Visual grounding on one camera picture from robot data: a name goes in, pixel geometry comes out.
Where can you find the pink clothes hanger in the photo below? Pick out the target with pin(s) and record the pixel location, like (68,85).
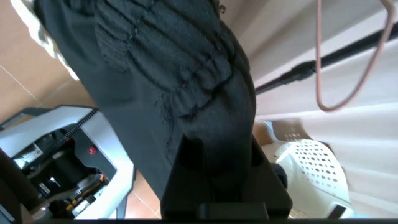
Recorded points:
(318,46)

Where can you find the white laundry basket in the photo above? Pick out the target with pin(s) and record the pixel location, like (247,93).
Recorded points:
(314,168)

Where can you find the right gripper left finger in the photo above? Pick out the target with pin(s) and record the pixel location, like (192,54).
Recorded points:
(183,193)

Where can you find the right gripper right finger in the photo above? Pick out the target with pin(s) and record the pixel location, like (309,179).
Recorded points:
(264,189)

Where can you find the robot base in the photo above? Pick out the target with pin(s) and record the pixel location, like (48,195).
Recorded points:
(105,140)

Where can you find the black clothes rack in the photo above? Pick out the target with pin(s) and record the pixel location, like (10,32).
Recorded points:
(301,71)

